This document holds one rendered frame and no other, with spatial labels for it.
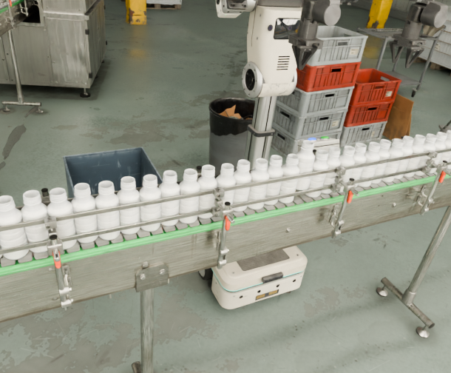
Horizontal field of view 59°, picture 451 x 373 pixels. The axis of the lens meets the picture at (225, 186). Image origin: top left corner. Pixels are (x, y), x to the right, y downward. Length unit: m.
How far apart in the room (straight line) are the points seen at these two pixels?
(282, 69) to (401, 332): 1.55
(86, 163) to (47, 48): 3.18
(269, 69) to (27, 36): 3.38
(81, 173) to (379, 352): 1.71
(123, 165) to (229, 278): 0.81
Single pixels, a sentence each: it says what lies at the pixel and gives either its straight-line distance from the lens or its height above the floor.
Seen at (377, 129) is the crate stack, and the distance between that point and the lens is 4.59.
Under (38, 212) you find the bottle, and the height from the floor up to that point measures 1.13.
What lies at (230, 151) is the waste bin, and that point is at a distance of 3.00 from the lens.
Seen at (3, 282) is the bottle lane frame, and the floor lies 0.96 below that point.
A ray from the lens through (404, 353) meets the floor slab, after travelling 2.44.
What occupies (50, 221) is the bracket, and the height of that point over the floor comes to 1.12.
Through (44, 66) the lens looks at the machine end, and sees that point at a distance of 4.85.
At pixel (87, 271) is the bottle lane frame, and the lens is 1.18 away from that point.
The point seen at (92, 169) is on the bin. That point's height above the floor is 0.87.
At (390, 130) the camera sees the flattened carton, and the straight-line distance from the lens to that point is 4.77.
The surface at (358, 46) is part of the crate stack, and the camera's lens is 3.84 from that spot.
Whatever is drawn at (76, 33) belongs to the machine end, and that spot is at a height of 0.70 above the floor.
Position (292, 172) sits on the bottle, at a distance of 1.29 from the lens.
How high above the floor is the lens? 1.74
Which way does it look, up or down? 32 degrees down
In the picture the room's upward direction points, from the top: 7 degrees clockwise
